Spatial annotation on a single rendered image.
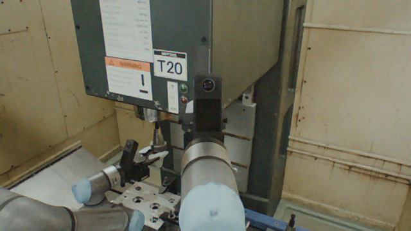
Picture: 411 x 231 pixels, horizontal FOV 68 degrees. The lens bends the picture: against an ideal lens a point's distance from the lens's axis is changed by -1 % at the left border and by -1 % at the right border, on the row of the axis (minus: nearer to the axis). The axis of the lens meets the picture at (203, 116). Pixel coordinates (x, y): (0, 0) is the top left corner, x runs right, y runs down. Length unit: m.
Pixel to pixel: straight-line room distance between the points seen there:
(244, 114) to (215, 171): 1.09
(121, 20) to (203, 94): 0.43
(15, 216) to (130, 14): 0.54
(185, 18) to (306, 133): 1.29
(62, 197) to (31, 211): 1.29
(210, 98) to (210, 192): 0.18
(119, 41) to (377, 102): 1.32
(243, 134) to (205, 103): 1.04
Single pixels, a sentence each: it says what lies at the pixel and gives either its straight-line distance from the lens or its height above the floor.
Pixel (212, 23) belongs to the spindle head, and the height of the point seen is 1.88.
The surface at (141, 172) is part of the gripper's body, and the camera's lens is 1.19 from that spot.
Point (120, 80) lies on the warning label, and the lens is 0.92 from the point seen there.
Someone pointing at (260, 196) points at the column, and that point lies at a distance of 1.75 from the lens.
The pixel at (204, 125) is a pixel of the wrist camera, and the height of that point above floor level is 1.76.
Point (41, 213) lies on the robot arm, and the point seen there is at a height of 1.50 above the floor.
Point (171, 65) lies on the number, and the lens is 0.80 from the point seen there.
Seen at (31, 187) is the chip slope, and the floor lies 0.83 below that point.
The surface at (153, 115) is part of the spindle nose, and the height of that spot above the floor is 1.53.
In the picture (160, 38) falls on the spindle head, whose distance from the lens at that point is 0.80.
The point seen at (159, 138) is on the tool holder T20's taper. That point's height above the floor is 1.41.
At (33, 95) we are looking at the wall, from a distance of 2.04.
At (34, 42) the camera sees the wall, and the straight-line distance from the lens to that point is 2.02.
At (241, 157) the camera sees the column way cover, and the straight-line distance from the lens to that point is 1.60.
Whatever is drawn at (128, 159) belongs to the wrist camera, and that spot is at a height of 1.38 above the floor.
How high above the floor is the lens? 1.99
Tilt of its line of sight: 25 degrees down
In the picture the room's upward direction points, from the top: straight up
